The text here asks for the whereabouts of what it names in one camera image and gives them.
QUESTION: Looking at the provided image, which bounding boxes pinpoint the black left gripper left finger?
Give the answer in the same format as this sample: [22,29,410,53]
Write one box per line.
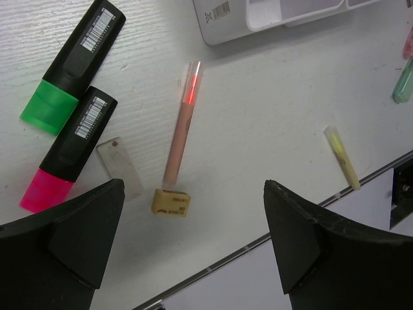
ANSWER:
[1,179,125,309]

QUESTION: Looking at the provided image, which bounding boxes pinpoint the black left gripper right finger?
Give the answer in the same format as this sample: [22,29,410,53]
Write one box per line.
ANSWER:
[264,180,412,309]

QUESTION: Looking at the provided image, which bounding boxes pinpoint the black pink highlighter marker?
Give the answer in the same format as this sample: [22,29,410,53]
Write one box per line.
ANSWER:
[19,87,118,213]

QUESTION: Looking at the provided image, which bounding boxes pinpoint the black green highlighter marker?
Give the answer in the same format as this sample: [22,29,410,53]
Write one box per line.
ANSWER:
[20,0,126,136]

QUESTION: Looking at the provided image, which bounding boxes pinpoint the yellow pen with clear cap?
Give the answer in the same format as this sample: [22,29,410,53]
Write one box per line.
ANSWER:
[324,125,361,191]

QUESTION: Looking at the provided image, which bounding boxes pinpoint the white left organizer box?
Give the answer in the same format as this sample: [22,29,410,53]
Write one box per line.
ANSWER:
[193,0,374,46]

